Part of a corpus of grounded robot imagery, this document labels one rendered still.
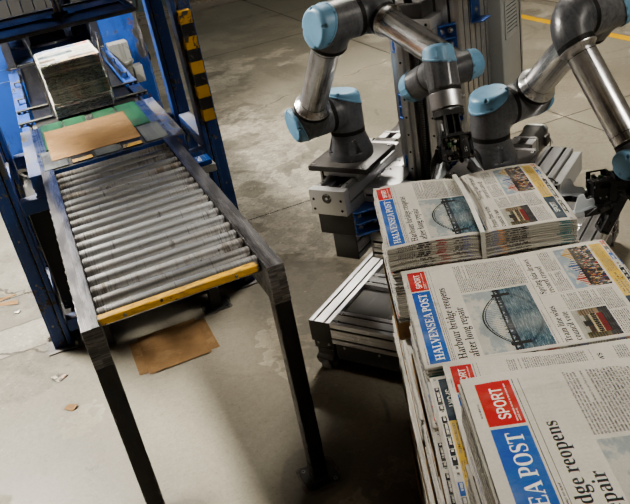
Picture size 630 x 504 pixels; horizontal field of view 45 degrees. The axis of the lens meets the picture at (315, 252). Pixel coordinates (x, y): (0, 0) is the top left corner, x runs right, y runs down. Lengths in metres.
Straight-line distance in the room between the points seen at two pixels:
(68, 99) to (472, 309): 2.95
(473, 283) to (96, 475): 1.81
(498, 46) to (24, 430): 2.23
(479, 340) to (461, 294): 0.13
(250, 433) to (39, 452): 0.79
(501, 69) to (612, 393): 2.05
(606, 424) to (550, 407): 0.05
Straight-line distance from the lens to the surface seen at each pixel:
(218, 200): 2.51
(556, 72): 2.27
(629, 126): 1.97
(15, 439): 3.16
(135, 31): 5.54
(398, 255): 1.50
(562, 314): 1.25
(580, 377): 0.77
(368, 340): 2.74
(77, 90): 3.92
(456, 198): 1.66
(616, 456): 0.70
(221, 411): 2.89
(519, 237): 1.53
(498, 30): 2.69
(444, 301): 1.29
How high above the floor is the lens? 1.77
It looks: 28 degrees down
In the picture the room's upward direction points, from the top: 11 degrees counter-clockwise
